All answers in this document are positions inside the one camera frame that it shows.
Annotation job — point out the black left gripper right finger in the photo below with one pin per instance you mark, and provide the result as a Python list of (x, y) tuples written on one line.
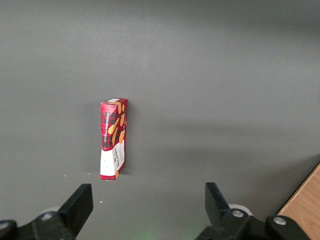
[(237, 225)]

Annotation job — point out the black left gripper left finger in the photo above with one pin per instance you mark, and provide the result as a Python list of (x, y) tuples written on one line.
[(62, 225)]

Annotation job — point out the oak wooden drawer cabinet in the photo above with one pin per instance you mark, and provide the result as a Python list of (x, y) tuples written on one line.
[(307, 205)]

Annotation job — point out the red tartan shortbread box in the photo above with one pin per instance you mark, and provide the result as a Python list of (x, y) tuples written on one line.
[(112, 140)]

